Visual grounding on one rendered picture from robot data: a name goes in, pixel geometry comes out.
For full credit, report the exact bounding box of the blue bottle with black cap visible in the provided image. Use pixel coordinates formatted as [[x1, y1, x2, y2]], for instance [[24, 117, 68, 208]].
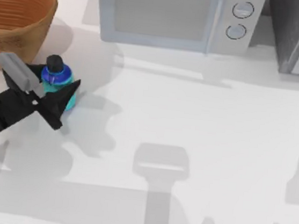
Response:
[[37, 53, 82, 113]]

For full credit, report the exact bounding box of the microwave oven door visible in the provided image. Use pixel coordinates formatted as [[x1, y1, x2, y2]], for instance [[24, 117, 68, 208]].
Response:
[[91, 0, 224, 56]]

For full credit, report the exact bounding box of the pale microwave oven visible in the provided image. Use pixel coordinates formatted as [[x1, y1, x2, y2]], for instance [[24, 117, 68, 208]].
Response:
[[90, 0, 267, 62]]

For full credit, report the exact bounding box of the round microwave knob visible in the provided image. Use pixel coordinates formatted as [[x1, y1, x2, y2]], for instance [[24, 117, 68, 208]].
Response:
[[231, 0, 256, 20], [224, 21, 249, 42]]

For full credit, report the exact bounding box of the brown woven basket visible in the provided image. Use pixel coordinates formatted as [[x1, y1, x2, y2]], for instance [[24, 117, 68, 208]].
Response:
[[0, 0, 59, 76]]

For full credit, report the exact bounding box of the microwave door handle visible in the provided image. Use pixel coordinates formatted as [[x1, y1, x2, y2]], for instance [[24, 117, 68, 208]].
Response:
[[210, 0, 224, 56]]

